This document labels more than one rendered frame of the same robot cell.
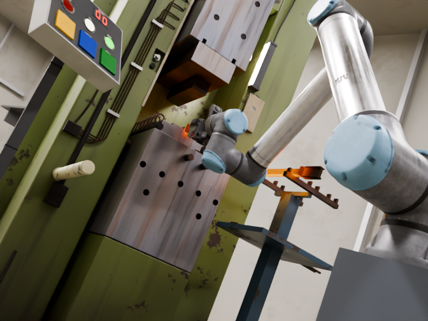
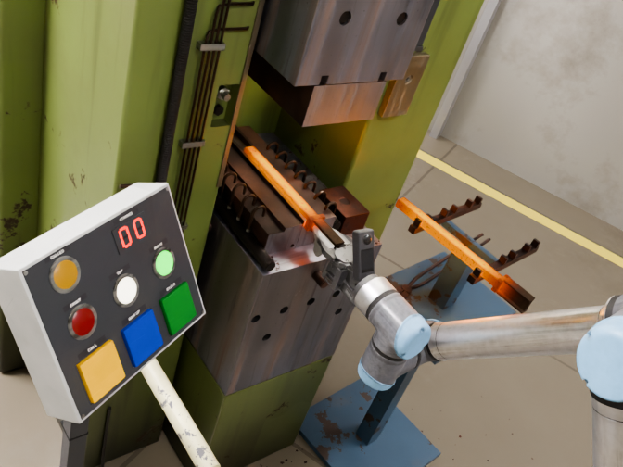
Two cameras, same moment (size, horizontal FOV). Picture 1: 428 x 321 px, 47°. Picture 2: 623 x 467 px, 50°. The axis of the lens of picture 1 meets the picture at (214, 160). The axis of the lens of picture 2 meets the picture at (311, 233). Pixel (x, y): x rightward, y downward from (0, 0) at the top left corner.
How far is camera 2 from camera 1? 182 cm
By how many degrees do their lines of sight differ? 57
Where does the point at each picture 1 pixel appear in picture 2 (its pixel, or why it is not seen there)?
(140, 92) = (209, 170)
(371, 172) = not seen: outside the picture
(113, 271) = (244, 409)
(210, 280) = not seen: hidden behind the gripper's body
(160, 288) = (299, 384)
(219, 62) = (354, 97)
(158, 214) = (286, 342)
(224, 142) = (395, 369)
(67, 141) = not seen: hidden behind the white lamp
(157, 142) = (271, 287)
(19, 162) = (21, 220)
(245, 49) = (405, 42)
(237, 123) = (416, 347)
